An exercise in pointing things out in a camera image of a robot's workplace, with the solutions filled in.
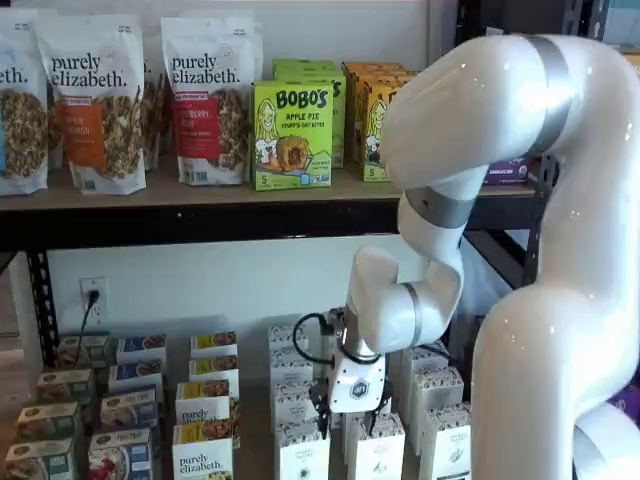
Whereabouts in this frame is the yellow Bobo's peanut butter box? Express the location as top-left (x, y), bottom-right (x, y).
top-left (342, 61), bottom-right (419, 164)
top-left (362, 79), bottom-right (404, 182)
top-left (352, 69), bottom-right (416, 174)

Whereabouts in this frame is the black plug with cord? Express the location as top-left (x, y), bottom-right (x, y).
top-left (79, 289), bottom-right (101, 335)

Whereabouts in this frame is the green Bobo's apple pie box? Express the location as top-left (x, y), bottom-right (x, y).
top-left (274, 67), bottom-right (347, 170)
top-left (251, 79), bottom-right (335, 192)
top-left (272, 58), bottom-right (337, 71)

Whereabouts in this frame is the white yellow granola box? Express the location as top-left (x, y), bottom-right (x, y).
top-left (172, 419), bottom-right (236, 480)
top-left (189, 331), bottom-right (239, 359)
top-left (174, 379), bottom-right (240, 427)
top-left (188, 355), bottom-right (240, 384)

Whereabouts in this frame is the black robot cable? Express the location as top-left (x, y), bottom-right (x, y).
top-left (292, 312), bottom-right (451, 366)

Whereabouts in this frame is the white box pink strip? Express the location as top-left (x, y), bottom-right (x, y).
top-left (347, 412), bottom-right (406, 480)

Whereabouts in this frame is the wooden shelf board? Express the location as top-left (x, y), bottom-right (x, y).
top-left (49, 319), bottom-right (426, 480)
top-left (0, 162), bottom-right (539, 211)

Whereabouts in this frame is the purple Annie's box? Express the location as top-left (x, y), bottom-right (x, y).
top-left (607, 384), bottom-right (640, 416)

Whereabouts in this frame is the blue white oatmeal box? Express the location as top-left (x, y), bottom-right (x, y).
top-left (88, 427), bottom-right (154, 480)
top-left (99, 387), bottom-right (160, 430)
top-left (108, 358), bottom-right (165, 396)
top-left (115, 334), bottom-right (169, 365)

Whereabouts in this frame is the white blue granola bag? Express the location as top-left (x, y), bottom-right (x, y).
top-left (0, 7), bottom-right (51, 197)

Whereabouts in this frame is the blue Zbar box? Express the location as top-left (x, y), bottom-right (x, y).
top-left (482, 153), bottom-right (544, 187)

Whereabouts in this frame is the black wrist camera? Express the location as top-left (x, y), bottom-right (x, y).
top-left (319, 308), bottom-right (349, 351)

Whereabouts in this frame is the white red granola bag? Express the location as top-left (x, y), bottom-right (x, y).
top-left (159, 17), bottom-right (251, 186)

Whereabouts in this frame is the black metal shelf rack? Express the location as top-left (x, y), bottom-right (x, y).
top-left (559, 0), bottom-right (609, 49)
top-left (0, 0), bottom-right (561, 374)

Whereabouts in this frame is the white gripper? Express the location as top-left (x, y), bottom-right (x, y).
top-left (309, 349), bottom-right (394, 436)

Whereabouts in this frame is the green oatmeal box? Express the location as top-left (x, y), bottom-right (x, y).
top-left (37, 368), bottom-right (96, 406)
top-left (17, 402), bottom-right (84, 442)
top-left (4, 438), bottom-right (79, 480)
top-left (54, 333), bottom-right (111, 370)

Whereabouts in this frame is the white wall outlet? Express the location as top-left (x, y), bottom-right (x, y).
top-left (79, 277), bottom-right (109, 321)

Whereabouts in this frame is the white orange granola bag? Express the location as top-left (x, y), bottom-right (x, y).
top-left (37, 13), bottom-right (149, 195)
top-left (141, 54), bottom-right (167, 171)

